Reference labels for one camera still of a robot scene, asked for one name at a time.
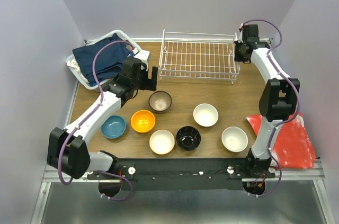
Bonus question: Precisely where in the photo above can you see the dark patterned bowl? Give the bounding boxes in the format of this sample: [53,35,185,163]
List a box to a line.
[148,91,172,113]

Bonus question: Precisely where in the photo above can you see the orange bowl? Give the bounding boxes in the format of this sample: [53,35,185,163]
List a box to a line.
[130,110,156,133]

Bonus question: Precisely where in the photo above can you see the white wire dish rack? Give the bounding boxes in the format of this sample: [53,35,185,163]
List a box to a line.
[158,30,240,84]

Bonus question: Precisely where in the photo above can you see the red floral bowl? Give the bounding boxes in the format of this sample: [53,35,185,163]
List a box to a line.
[149,130,175,155]

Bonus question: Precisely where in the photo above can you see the white ribbed bowl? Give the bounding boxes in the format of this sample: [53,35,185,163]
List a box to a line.
[193,103,219,127]

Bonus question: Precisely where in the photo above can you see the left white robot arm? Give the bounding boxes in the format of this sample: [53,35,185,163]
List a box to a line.
[47,51,158,184]

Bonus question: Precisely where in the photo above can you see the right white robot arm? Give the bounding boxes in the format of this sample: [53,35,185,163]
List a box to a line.
[234,23,300,178]

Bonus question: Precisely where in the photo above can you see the navy blue cloth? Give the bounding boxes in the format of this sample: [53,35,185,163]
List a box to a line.
[73,33,131,86]

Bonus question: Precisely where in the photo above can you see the blue bowl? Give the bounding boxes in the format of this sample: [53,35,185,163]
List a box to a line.
[101,115,127,139]

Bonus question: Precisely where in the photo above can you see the white laundry basket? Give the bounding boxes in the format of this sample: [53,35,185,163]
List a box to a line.
[66,30,142,92]

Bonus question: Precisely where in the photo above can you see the black fluted bowl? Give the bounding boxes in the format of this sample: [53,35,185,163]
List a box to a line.
[175,126,201,151]

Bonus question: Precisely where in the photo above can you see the plain white bowl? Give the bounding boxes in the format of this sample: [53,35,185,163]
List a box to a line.
[221,127,248,153]

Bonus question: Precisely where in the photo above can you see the red white cloth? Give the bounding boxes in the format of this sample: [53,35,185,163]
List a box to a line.
[245,112,317,169]

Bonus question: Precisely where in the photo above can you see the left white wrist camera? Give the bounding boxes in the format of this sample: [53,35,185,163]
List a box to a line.
[134,50,150,65]

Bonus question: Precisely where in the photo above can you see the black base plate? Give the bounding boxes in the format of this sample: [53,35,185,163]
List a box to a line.
[87,157,276,192]

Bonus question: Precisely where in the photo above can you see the aluminium frame rail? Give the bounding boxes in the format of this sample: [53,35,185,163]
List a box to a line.
[42,159,325,183]

